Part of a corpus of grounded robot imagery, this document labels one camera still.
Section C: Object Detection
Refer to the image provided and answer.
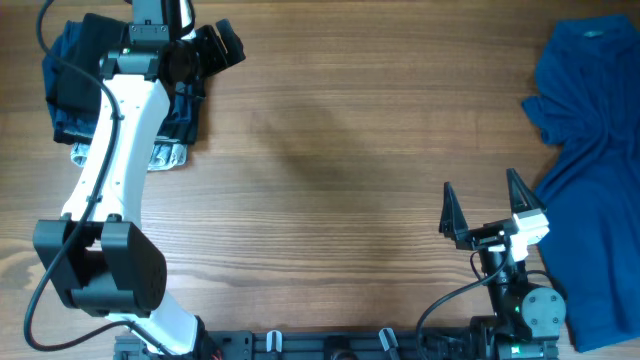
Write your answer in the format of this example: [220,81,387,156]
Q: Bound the folded light grey garment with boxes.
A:
[70,143,188,172]

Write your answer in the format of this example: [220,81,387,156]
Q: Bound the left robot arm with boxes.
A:
[33,1,245,359]

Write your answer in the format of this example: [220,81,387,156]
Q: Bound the grey rail clip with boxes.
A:
[378,327,400,360]
[265,330,283,353]

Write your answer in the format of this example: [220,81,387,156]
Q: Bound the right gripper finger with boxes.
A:
[439,182,469,238]
[506,168,546,213]

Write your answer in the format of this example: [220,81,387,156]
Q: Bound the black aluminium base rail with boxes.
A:
[113,327,560,360]

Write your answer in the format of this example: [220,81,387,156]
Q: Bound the right grey rail clip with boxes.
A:
[378,327,400,360]

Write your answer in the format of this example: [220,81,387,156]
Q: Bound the left grey rail clip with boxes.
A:
[265,330,283,353]

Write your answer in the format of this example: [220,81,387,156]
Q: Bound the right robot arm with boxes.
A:
[424,169,567,359]

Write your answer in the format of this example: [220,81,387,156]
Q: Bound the blue polo shirt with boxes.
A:
[522,15,639,352]

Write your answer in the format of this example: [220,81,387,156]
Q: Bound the folded dark blue garment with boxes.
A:
[42,14,206,145]

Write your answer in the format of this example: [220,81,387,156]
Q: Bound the black polo shirt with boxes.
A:
[42,13,127,121]

